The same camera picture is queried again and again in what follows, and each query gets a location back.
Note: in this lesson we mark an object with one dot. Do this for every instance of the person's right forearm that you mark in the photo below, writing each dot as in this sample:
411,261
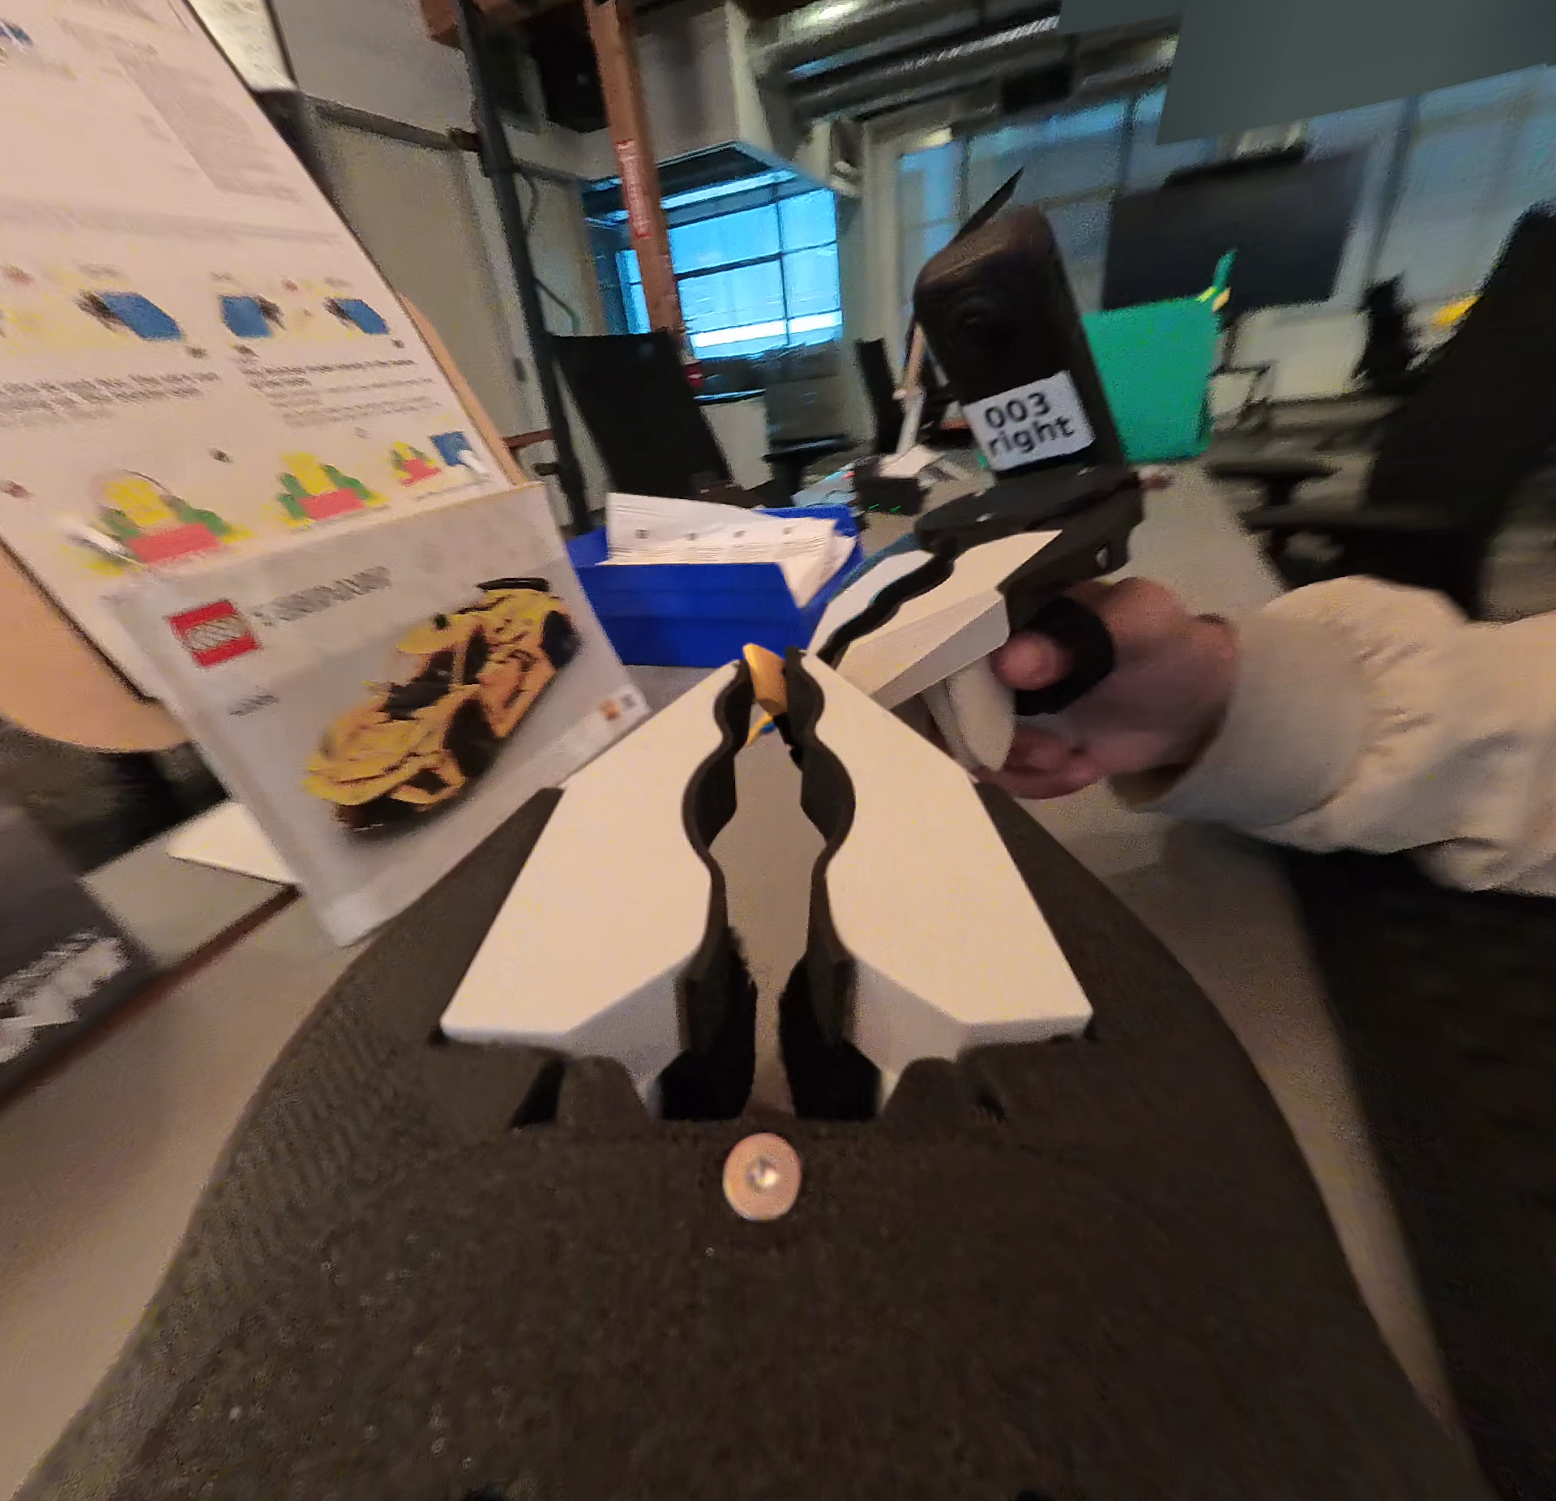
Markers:
1397,724

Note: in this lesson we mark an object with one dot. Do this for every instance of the toy car instruction booklet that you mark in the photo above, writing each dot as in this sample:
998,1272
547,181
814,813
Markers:
365,700

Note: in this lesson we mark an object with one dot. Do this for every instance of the yellow toy panel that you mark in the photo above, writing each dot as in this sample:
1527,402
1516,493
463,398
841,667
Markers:
766,681

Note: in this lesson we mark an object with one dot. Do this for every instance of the wooden sign with paper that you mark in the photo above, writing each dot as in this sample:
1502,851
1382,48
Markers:
182,311

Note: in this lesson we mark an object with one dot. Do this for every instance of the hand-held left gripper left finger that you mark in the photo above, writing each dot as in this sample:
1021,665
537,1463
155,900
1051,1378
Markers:
572,917

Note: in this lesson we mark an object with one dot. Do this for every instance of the teal partition panel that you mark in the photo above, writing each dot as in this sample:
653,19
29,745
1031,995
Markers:
1155,371

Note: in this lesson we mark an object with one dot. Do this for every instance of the black metal pole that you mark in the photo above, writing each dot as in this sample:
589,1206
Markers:
510,249

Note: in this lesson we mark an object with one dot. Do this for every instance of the wooden post red label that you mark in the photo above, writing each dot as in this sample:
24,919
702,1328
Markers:
638,164

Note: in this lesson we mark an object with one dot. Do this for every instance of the black perforated panel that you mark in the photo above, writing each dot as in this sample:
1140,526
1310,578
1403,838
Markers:
1459,1101

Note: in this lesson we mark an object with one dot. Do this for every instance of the grey desk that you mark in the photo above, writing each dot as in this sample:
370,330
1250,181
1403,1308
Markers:
122,1161

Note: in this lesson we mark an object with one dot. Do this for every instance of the white paper bag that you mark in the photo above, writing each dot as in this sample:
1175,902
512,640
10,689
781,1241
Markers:
729,542

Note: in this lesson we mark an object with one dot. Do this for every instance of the toy car cardboard box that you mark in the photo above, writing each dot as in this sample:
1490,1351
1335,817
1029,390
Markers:
60,954

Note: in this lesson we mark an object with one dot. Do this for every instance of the person's right hand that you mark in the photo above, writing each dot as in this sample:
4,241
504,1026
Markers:
1167,687

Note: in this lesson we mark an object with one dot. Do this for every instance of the white flat base plate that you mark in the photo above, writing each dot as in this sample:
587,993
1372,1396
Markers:
231,846

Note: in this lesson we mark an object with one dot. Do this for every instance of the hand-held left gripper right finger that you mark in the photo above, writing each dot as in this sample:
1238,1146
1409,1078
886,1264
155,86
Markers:
959,917

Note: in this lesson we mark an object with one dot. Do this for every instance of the blue plastic bin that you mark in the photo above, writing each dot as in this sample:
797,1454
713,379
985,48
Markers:
706,607

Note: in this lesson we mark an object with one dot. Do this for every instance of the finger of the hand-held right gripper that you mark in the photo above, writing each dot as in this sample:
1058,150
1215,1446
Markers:
959,584
948,658

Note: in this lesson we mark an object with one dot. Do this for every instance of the black device green light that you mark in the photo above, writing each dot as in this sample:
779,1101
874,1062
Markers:
888,487

